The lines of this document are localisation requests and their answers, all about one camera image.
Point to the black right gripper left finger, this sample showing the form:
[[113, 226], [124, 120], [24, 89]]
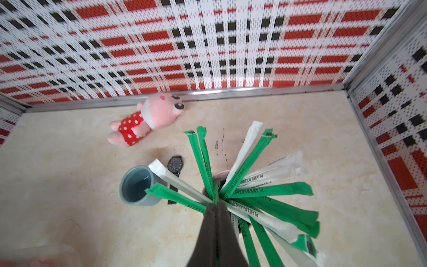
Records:
[[205, 251]]

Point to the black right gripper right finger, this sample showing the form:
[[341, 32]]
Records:
[[229, 252]]

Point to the clear plastic carrier bag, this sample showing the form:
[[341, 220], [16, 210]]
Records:
[[50, 255]]

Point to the pink metal straw bucket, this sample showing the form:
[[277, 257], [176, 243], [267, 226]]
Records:
[[220, 177]]

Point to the black wrist watch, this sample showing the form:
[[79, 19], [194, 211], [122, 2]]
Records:
[[175, 166]]

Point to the grey blue ceramic cup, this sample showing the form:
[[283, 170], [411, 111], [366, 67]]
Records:
[[135, 182]]

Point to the wide white wrapped straw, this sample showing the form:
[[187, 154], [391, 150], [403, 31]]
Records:
[[285, 168]]

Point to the green wrapped straw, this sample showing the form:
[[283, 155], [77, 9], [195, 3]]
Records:
[[237, 178]]

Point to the pink plush toy red dress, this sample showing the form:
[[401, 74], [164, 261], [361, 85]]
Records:
[[157, 112]]

